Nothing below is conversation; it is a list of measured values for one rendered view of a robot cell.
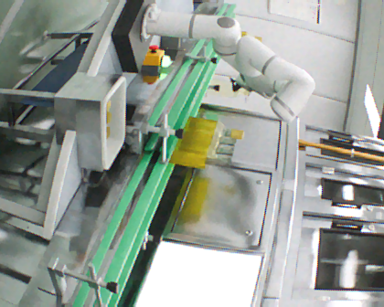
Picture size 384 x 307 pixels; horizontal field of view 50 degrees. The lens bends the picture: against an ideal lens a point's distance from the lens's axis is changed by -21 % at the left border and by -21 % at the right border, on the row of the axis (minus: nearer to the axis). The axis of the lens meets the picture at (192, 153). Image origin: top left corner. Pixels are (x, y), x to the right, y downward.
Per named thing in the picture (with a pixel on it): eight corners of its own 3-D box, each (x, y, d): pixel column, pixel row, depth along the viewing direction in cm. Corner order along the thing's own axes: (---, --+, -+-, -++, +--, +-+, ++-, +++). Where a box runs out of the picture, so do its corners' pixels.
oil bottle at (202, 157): (148, 160, 165) (213, 171, 162) (148, 145, 162) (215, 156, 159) (153, 151, 170) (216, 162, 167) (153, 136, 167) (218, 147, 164)
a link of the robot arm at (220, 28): (195, 7, 148) (242, 14, 145) (196, 29, 159) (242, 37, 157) (187, 26, 144) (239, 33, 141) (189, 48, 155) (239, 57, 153)
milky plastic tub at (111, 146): (80, 168, 134) (106, 174, 133) (77, 98, 122) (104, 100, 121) (100, 136, 149) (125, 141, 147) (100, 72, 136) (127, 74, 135)
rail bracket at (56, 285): (38, 291, 100) (120, 320, 97) (23, 248, 91) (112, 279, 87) (44, 280, 104) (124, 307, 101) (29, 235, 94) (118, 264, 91)
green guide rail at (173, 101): (144, 129, 151) (170, 133, 150) (144, 126, 150) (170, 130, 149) (225, 4, 295) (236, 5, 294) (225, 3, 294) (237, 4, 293)
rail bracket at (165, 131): (140, 161, 152) (180, 168, 150) (141, 111, 143) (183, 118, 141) (143, 155, 154) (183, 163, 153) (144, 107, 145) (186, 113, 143)
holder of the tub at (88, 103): (80, 182, 137) (103, 187, 136) (75, 98, 122) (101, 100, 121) (99, 151, 152) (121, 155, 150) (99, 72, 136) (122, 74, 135)
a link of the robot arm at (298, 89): (254, 75, 139) (290, 107, 134) (281, 46, 138) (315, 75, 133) (263, 88, 152) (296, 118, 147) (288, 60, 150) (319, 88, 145)
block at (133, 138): (118, 152, 152) (140, 156, 151) (118, 125, 146) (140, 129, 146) (122, 146, 155) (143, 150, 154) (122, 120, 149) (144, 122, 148)
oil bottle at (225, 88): (193, 91, 233) (249, 100, 229) (193, 82, 229) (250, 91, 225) (196, 85, 237) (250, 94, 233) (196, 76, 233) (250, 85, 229)
